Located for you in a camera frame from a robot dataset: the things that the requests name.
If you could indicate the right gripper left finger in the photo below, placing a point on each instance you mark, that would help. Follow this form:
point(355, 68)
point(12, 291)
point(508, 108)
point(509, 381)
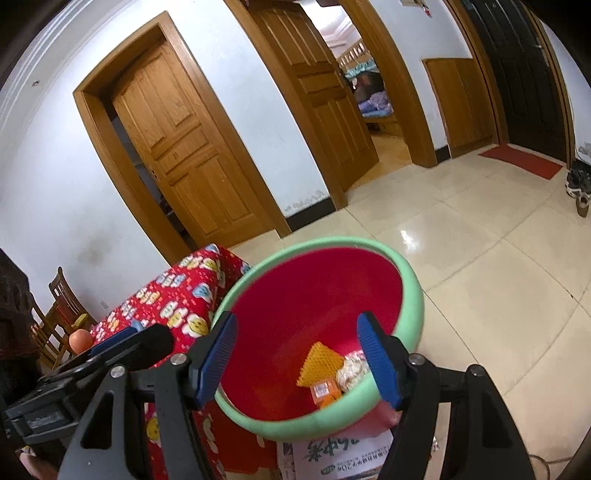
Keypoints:
point(110, 440)

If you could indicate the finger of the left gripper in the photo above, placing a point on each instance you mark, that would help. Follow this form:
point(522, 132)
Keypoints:
point(112, 341)
point(142, 350)

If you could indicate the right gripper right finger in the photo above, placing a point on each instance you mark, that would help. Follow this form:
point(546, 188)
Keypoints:
point(483, 440)

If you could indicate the cream paper ball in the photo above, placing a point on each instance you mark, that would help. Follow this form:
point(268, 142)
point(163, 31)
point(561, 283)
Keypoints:
point(354, 368)

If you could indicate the orange cardboard box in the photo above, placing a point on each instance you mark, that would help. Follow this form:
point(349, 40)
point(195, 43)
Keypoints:
point(325, 392)

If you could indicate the yellow foam fruit net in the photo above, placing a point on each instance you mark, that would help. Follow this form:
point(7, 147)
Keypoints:
point(321, 363)

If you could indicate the red green trash bin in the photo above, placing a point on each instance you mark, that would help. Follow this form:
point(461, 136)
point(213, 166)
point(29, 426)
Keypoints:
point(314, 292)

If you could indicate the person's left hand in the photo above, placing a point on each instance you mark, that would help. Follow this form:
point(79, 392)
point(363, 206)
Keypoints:
point(37, 468)

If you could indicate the red apple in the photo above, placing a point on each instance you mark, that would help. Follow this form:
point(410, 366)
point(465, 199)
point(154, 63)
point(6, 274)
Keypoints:
point(80, 340)

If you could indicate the wooden chair near table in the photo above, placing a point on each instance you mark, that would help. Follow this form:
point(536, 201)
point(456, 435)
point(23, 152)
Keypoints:
point(49, 335)

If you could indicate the cardboard box under bin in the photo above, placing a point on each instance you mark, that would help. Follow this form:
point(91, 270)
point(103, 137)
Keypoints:
point(334, 458)

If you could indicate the closed wooden door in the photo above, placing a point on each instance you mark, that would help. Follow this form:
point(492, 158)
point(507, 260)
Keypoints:
point(183, 150)

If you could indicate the shoes by door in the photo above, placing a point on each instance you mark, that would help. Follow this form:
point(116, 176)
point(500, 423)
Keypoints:
point(577, 186)

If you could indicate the red door mat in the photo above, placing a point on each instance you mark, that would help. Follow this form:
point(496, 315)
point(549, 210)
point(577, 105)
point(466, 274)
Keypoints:
point(524, 160)

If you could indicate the open wooden door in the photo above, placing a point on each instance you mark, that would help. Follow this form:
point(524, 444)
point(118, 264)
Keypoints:
point(321, 86)

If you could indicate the bunk bed with bedding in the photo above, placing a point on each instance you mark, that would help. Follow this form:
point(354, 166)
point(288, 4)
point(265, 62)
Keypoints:
point(360, 69)

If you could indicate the black entrance door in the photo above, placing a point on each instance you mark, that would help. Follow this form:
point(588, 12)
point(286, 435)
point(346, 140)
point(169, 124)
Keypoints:
point(527, 87)

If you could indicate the wooden wall cabinet panel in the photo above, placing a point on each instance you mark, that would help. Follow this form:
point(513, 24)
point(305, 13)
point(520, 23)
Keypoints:
point(464, 103)

